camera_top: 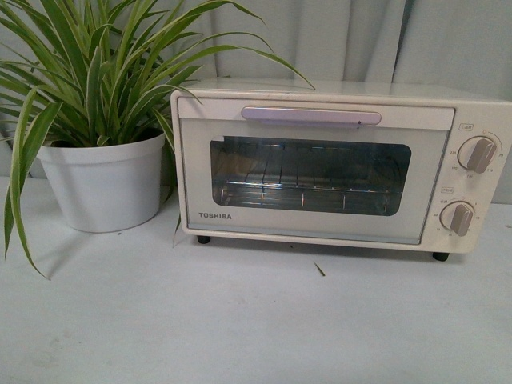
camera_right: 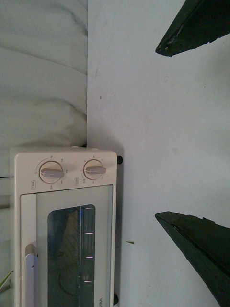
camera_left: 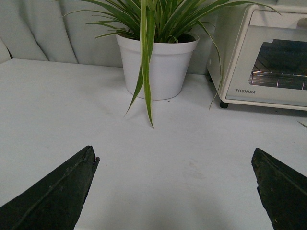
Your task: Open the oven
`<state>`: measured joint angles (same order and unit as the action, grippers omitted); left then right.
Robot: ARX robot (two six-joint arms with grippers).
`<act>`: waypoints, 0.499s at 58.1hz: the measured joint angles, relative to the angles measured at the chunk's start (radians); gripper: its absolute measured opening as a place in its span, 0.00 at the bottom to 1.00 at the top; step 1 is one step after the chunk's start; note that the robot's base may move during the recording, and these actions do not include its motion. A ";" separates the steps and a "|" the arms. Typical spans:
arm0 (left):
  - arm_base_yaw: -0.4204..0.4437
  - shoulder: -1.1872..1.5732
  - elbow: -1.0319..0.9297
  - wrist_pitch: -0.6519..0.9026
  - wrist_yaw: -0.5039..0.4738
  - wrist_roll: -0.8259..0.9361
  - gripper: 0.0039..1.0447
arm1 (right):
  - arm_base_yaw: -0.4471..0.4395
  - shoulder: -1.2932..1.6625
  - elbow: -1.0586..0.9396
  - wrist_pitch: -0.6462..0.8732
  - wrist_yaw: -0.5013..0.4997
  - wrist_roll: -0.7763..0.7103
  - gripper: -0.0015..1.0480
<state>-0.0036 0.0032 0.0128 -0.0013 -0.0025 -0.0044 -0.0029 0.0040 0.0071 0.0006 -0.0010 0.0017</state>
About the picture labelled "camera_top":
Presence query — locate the green spider plant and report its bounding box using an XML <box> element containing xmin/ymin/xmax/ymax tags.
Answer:
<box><xmin>0</xmin><ymin>0</ymin><xmax>315</xmax><ymax>280</ymax></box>

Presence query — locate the metal wire oven rack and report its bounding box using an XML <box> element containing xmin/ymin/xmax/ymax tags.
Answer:
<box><xmin>211</xmin><ymin>142</ymin><xmax>402</xmax><ymax>216</ymax></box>

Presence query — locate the lower beige oven knob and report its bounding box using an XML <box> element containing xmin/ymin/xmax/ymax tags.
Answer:
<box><xmin>440</xmin><ymin>201</ymin><xmax>474</xmax><ymax>237</ymax></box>

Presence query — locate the grey curtain backdrop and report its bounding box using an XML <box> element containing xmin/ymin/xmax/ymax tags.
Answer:
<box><xmin>1</xmin><ymin>1</ymin><xmax>511</xmax><ymax>175</ymax></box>

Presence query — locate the small fallen green leaf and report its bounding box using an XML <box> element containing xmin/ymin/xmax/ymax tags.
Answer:
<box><xmin>314</xmin><ymin>262</ymin><xmax>326</xmax><ymax>277</ymax></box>

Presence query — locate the beige oven knob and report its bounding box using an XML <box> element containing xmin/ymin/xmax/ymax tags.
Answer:
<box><xmin>458</xmin><ymin>136</ymin><xmax>498</xmax><ymax>174</ymax></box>
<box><xmin>440</xmin><ymin>201</ymin><xmax>474</xmax><ymax>237</ymax></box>

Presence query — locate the white glass oven door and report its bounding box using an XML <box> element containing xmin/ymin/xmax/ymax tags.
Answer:
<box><xmin>173</xmin><ymin>95</ymin><xmax>455</xmax><ymax>245</ymax></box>

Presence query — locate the white plastic plant pot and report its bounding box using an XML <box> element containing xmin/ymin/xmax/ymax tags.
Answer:
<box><xmin>37</xmin><ymin>134</ymin><xmax>165</xmax><ymax>233</ymax></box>

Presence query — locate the upper beige oven knob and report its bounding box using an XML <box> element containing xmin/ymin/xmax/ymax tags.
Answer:
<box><xmin>458</xmin><ymin>136</ymin><xmax>498</xmax><ymax>174</ymax></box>

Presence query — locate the white Toshiba toaster oven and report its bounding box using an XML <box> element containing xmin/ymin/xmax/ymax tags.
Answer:
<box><xmin>170</xmin><ymin>78</ymin><xmax>511</xmax><ymax>261</ymax></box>

